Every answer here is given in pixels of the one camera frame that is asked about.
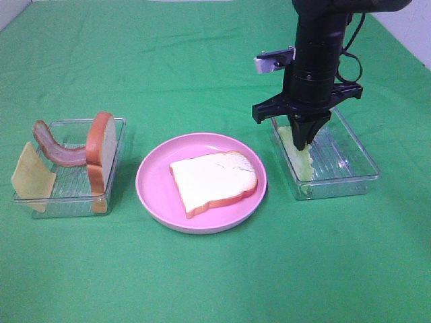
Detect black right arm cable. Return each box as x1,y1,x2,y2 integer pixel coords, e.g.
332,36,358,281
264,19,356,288
335,11,367,85

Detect pink round plate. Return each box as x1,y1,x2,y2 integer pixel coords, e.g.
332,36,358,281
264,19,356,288
135,133,267,234

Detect upright toast bread slice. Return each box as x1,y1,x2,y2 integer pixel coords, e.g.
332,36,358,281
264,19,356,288
86,112,117,214

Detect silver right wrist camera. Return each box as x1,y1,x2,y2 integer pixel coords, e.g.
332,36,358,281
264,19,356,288
253,46,296,74

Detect streaky bacon strip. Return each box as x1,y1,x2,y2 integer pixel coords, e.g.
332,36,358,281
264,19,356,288
32,120,86,167

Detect clear left plastic container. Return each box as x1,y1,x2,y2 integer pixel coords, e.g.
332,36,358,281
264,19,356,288
13,117,126,219

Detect yellow cheese slice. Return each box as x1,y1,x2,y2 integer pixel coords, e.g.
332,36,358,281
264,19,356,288
11,142,57,213

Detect clear plastic container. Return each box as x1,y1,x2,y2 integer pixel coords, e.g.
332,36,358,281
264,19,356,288
13,117,126,219
271,108,380,200

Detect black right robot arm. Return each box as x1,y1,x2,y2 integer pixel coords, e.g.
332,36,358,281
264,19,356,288
252,1,409,151

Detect green lettuce leaf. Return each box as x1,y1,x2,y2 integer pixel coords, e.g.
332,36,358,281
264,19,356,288
277,126,314,200

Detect green tablecloth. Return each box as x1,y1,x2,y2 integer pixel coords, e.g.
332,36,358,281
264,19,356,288
1,1,430,322

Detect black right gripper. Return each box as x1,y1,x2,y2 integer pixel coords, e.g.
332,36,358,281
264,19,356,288
252,83,363,151

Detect toast bread slice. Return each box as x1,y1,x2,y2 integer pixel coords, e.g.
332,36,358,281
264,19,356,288
169,151,259,219
86,112,117,214

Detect clear right plastic container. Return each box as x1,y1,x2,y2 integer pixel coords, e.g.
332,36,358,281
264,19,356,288
271,108,380,200

